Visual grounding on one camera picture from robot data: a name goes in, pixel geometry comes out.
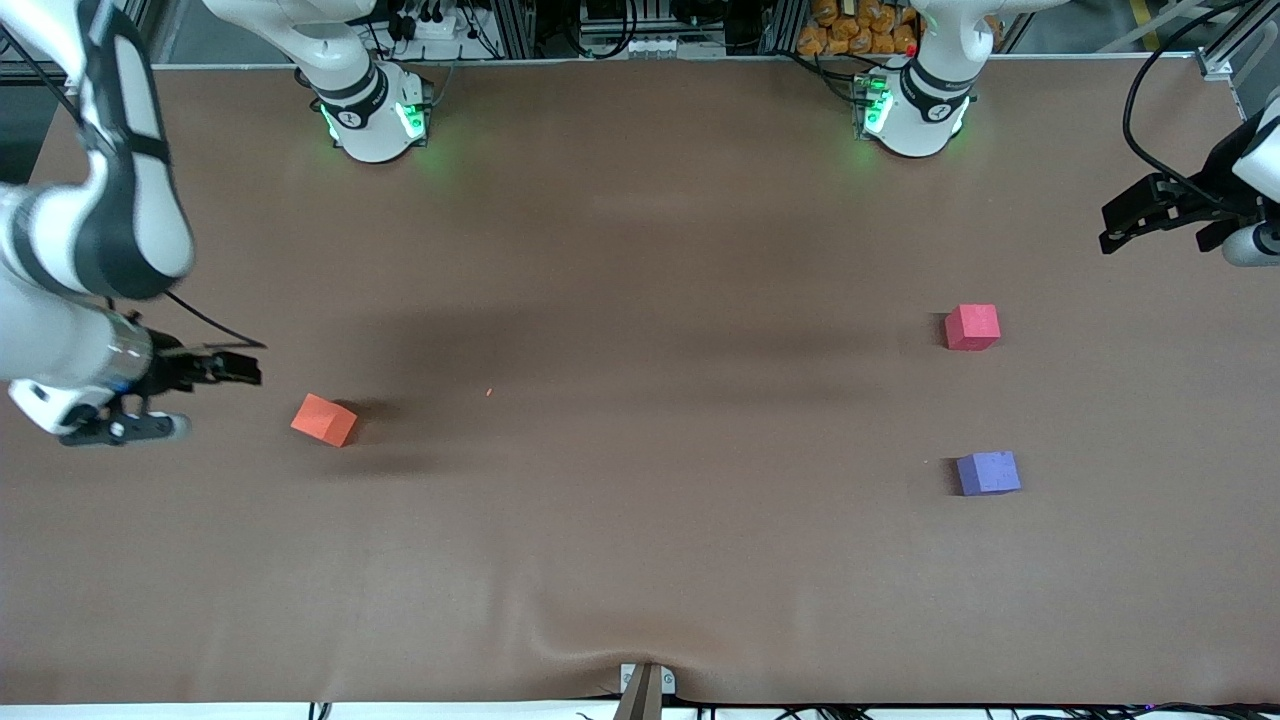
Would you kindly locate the brown table mat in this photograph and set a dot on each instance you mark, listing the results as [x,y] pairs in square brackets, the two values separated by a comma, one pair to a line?
[640,250]

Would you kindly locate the white terminal block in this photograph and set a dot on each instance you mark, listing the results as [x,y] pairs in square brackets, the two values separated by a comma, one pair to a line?
[630,45]

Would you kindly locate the purple foam block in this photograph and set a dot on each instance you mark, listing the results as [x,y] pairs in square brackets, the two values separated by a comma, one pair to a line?
[988,473]

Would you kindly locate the red foam block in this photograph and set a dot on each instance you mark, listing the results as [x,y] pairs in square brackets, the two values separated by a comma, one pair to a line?
[972,327]

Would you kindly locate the metal table clamp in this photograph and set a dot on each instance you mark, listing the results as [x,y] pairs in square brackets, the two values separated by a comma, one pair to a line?
[641,695]

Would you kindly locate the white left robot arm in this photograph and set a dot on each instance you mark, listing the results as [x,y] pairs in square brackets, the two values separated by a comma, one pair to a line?
[925,110]

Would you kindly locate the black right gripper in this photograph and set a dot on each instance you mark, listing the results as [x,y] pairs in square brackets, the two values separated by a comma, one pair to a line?
[166,372]

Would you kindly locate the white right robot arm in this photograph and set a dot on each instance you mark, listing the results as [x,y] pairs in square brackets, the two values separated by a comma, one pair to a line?
[130,200]

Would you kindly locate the white power strip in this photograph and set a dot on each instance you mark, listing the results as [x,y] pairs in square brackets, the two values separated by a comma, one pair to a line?
[440,25]

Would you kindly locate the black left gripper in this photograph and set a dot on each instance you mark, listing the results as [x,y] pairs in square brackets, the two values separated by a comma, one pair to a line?
[1208,201]

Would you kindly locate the orange foam block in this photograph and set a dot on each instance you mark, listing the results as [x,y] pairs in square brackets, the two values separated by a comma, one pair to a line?
[323,420]

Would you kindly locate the bag of orange items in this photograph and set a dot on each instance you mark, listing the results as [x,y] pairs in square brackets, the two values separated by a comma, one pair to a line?
[850,25]

